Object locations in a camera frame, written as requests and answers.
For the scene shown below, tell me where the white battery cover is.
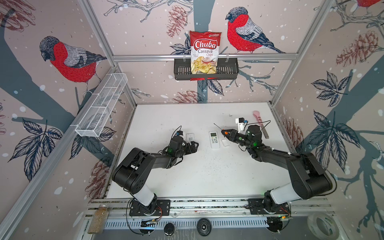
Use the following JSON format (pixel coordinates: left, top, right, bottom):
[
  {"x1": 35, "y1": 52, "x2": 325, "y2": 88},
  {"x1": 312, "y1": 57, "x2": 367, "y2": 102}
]
[{"x1": 221, "y1": 139, "x2": 230, "y2": 147}]

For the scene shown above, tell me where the white remote control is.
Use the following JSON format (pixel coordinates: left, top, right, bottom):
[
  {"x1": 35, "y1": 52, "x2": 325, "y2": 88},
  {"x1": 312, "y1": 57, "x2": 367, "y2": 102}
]
[
  {"x1": 209, "y1": 131, "x2": 220, "y2": 150},
  {"x1": 186, "y1": 133, "x2": 195, "y2": 143}
]

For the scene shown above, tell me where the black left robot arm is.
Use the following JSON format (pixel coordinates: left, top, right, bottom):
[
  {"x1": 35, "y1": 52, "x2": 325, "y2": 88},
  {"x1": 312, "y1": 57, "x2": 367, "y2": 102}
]
[{"x1": 112, "y1": 135, "x2": 199, "y2": 212}]

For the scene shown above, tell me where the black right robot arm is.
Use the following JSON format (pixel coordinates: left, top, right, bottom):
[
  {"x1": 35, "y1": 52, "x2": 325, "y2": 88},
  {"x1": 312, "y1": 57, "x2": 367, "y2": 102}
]
[{"x1": 221, "y1": 125, "x2": 333, "y2": 212}]

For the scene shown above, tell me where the black round speaker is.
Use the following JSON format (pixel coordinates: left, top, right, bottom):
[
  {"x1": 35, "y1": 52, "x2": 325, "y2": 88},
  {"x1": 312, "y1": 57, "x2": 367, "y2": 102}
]
[{"x1": 197, "y1": 218, "x2": 212, "y2": 237}]

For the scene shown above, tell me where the black round cap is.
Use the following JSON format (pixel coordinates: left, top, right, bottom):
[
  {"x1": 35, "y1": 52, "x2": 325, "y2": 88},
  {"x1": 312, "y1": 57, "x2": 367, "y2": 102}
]
[{"x1": 164, "y1": 223, "x2": 176, "y2": 237}]

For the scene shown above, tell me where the Chuba cassava chips bag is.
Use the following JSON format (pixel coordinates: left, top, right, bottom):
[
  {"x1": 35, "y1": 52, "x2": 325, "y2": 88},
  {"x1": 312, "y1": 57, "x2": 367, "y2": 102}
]
[{"x1": 190, "y1": 32, "x2": 221, "y2": 74}]

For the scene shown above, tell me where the glass jar with grains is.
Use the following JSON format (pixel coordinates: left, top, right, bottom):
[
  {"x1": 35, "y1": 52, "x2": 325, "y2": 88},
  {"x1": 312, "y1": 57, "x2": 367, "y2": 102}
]
[{"x1": 88, "y1": 204, "x2": 109, "y2": 234}]

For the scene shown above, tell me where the clear tape roll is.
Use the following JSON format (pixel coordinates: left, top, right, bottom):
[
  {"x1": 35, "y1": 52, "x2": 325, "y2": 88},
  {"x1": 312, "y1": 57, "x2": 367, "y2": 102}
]
[{"x1": 307, "y1": 213, "x2": 340, "y2": 240}]

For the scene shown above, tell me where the pink handled knife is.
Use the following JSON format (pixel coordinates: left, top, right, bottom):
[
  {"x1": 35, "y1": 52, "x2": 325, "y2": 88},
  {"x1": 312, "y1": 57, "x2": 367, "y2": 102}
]
[{"x1": 253, "y1": 111, "x2": 271, "y2": 139}]

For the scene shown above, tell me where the black wire basket shelf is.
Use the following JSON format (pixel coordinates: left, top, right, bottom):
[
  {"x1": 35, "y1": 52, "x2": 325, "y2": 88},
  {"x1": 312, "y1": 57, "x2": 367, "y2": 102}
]
[{"x1": 174, "y1": 58, "x2": 239, "y2": 81}]

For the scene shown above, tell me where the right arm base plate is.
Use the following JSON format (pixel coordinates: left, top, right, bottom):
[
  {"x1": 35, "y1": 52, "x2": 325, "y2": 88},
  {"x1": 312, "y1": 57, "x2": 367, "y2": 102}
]
[{"x1": 246, "y1": 199, "x2": 291, "y2": 215}]

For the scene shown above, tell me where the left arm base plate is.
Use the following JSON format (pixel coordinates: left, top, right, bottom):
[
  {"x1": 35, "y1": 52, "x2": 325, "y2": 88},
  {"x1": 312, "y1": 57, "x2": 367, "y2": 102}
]
[{"x1": 128, "y1": 199, "x2": 171, "y2": 217}]

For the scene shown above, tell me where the white mesh wall shelf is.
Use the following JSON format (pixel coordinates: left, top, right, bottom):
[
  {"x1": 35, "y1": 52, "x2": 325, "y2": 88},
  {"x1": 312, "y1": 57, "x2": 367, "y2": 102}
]
[{"x1": 75, "y1": 73, "x2": 128, "y2": 138}]

